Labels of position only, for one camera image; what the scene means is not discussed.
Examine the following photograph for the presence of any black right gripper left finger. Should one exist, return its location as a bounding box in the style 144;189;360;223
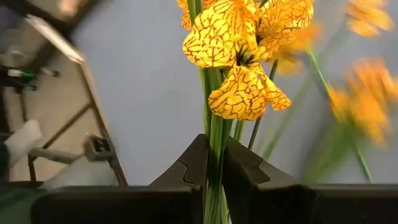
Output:
146;134;210;224

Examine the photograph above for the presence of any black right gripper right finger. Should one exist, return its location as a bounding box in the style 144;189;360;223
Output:
224;136;315;224

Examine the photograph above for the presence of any black aluminium table frame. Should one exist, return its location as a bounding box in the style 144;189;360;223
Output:
0;0;129;187

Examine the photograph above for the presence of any yellow artificial flower bunch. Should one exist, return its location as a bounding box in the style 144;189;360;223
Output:
176;0;315;224
261;0;398;184

